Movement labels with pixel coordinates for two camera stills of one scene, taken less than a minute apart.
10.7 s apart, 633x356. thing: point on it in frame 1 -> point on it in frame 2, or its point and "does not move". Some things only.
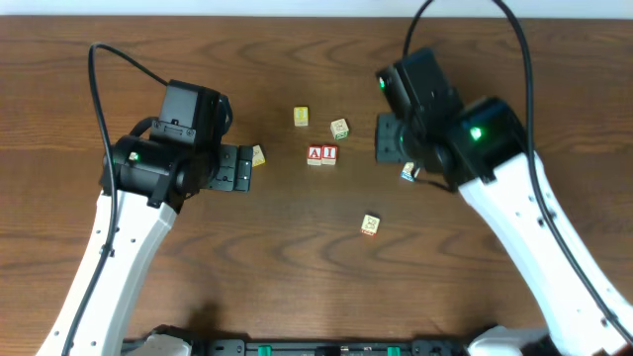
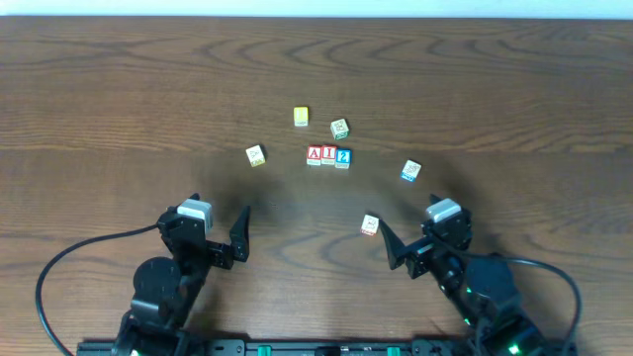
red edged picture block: x=370 y=224 does not move
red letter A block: x=315 y=154 does not move
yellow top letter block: x=301 y=116 does not move
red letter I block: x=329 y=154 does not move
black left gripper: x=232 y=168 -> x=216 y=252
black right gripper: x=388 y=139 -> x=420 y=253
